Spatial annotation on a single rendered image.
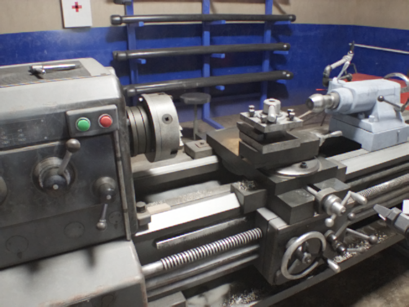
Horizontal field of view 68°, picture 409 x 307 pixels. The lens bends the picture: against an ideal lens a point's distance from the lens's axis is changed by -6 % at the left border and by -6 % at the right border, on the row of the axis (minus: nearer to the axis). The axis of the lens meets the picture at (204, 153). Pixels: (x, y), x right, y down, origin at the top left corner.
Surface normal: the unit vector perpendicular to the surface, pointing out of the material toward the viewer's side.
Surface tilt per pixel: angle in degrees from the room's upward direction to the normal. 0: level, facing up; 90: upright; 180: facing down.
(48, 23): 90
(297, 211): 90
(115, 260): 32
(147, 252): 90
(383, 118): 66
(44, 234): 90
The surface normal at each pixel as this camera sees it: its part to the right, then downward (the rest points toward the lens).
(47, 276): 0.23, -0.58
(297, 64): 0.44, 0.36
